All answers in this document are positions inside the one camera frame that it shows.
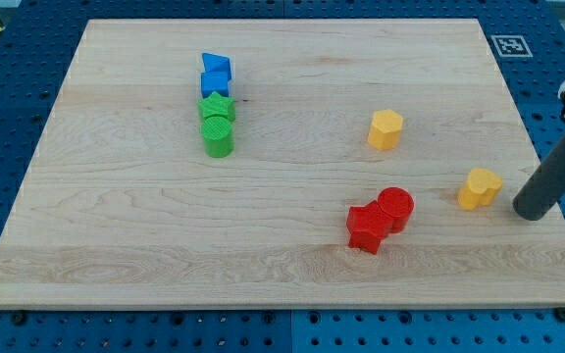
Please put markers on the green cylinder block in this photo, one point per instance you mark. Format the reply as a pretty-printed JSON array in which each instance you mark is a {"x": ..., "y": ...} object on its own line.
[{"x": 217, "y": 136}]

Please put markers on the red cylinder block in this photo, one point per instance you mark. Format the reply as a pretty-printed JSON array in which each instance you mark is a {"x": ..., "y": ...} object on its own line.
[{"x": 398, "y": 204}]

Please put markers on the red star block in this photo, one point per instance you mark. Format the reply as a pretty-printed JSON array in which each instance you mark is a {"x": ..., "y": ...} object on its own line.
[{"x": 368, "y": 226}]

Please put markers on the yellow hexagon block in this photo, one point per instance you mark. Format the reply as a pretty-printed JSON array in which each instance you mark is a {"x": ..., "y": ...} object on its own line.
[{"x": 385, "y": 129}]

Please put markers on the blue cube block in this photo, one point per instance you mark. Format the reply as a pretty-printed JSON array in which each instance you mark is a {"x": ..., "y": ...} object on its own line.
[{"x": 211, "y": 82}]

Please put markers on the green star block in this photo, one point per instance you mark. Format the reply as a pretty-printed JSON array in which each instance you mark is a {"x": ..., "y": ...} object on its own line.
[{"x": 216, "y": 105}]

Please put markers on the yellow heart block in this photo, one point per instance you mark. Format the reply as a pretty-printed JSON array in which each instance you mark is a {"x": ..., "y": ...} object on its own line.
[{"x": 480, "y": 188}]

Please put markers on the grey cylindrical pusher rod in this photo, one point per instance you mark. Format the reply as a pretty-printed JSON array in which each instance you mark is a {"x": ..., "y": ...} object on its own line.
[{"x": 545, "y": 187}]

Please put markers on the blue triangle block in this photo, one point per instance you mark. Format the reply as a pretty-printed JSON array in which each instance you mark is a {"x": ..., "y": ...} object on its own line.
[{"x": 217, "y": 63}]

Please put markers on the wooden board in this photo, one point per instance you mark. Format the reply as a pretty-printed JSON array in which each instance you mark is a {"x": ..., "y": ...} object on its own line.
[{"x": 122, "y": 209}]

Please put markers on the white fiducial marker tag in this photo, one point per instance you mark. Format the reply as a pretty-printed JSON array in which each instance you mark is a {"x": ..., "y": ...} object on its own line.
[{"x": 511, "y": 46}]

